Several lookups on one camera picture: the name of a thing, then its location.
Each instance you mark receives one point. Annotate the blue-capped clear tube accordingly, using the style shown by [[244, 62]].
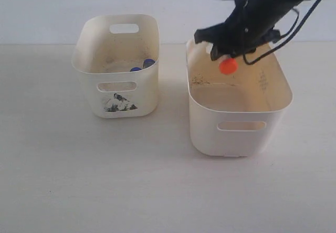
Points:
[[148, 62], [135, 69]]

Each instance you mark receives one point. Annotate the cream plastic bin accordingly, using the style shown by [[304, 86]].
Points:
[[107, 48], [234, 114]]

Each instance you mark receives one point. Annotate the orange-capped clear tube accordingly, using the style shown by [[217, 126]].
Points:
[[227, 65]]

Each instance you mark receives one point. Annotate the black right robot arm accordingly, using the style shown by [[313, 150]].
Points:
[[284, 7]]

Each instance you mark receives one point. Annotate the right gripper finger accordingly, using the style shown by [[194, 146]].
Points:
[[216, 34], [215, 53]]

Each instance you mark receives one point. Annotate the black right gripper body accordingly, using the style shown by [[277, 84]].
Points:
[[249, 26]]

